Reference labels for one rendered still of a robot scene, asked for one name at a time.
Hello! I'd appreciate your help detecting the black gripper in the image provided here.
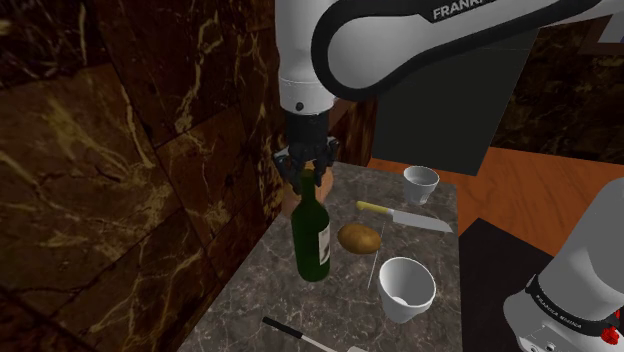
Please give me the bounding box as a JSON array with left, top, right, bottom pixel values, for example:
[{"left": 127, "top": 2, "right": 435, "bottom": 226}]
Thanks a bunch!
[{"left": 272, "top": 110, "right": 340, "bottom": 195}]

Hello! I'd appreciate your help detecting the green glass bottle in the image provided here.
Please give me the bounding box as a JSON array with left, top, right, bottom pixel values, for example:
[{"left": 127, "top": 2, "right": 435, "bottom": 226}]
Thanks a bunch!
[{"left": 290, "top": 167, "right": 332, "bottom": 283}]

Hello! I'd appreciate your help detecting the brown potato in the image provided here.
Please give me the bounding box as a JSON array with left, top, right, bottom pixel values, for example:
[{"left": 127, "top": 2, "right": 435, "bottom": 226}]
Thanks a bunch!
[{"left": 337, "top": 222, "right": 382, "bottom": 256}]

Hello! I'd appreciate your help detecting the thin grey stick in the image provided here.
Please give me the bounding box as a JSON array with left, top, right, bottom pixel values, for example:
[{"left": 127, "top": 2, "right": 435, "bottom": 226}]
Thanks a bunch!
[{"left": 366, "top": 221, "right": 387, "bottom": 290}]

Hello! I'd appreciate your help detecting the small white cup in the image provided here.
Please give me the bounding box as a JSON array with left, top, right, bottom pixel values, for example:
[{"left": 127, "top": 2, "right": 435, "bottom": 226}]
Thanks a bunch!
[{"left": 402, "top": 165, "right": 441, "bottom": 206}]

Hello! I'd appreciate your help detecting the dark grey cabinet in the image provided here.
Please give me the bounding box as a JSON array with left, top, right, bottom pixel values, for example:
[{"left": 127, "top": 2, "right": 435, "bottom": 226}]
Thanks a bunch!
[{"left": 370, "top": 28, "right": 539, "bottom": 177}]

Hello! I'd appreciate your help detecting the large white cup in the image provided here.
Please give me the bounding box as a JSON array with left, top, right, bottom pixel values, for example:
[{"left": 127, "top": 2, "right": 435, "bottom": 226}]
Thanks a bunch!
[{"left": 377, "top": 256, "right": 438, "bottom": 325}]

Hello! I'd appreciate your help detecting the yellow handled kitchen knife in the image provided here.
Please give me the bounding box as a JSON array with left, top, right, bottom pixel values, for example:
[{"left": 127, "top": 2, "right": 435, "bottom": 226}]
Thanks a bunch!
[{"left": 355, "top": 200, "right": 455, "bottom": 235}]

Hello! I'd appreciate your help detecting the black handled kitchen tool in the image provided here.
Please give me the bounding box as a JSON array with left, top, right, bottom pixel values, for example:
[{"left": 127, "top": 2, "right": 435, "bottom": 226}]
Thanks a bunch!
[{"left": 261, "top": 316, "right": 370, "bottom": 352}]

